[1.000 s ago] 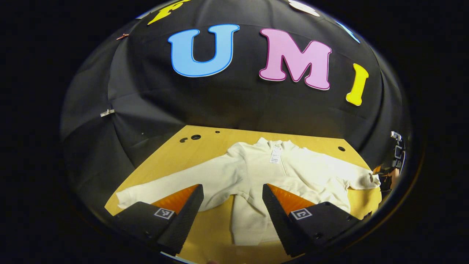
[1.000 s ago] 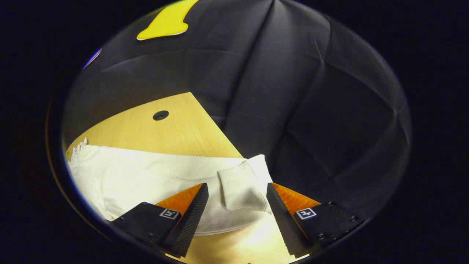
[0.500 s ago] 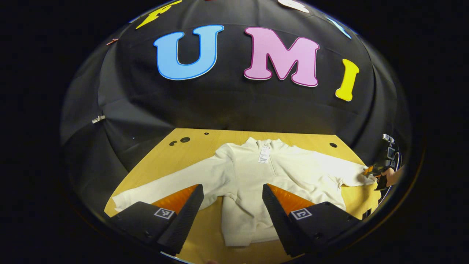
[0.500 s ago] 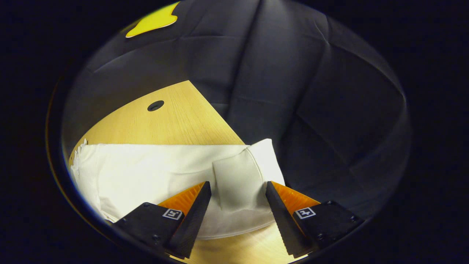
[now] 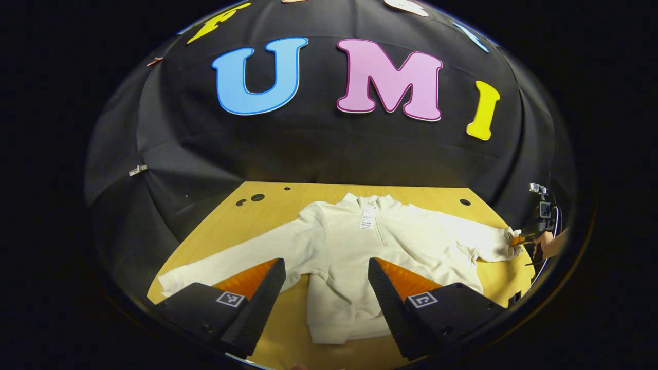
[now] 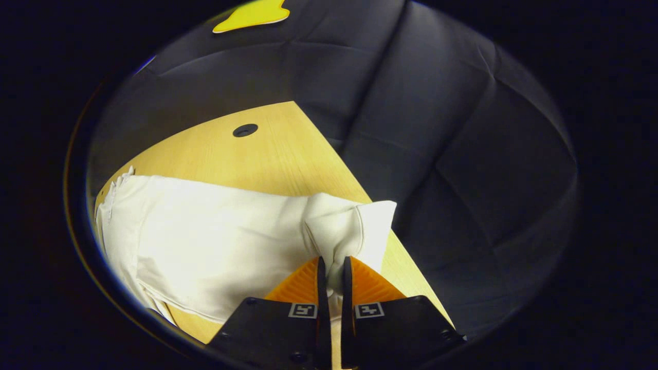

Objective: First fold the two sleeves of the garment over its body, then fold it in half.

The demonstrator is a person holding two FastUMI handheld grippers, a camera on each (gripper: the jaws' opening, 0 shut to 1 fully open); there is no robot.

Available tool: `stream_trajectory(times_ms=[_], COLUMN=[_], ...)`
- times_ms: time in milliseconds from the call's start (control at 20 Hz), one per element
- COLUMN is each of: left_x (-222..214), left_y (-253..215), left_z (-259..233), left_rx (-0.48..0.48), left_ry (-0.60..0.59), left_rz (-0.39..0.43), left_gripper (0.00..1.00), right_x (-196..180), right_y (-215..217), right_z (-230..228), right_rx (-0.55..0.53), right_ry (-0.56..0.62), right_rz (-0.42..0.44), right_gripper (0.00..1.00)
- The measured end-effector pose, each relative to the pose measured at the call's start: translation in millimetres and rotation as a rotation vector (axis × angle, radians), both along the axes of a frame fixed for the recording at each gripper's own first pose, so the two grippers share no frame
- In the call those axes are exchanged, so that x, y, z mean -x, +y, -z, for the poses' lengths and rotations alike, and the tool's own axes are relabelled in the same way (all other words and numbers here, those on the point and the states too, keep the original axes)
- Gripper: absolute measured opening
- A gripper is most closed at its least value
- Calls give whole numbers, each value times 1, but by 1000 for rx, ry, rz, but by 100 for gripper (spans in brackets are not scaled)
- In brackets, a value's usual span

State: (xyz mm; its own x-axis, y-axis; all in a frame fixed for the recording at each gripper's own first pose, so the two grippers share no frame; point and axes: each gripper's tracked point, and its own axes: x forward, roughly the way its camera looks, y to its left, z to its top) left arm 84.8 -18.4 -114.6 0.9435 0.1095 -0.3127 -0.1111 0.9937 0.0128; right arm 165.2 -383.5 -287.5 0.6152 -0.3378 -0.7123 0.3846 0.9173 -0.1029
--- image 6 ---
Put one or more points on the black round table grommet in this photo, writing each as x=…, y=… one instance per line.
x=245, y=130

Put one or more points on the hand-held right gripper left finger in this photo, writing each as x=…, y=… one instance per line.
x=323, y=308

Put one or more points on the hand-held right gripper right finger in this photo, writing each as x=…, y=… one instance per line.
x=347, y=308

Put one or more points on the black backdrop cloth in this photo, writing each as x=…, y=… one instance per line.
x=437, y=128

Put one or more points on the white garment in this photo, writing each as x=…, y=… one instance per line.
x=205, y=241

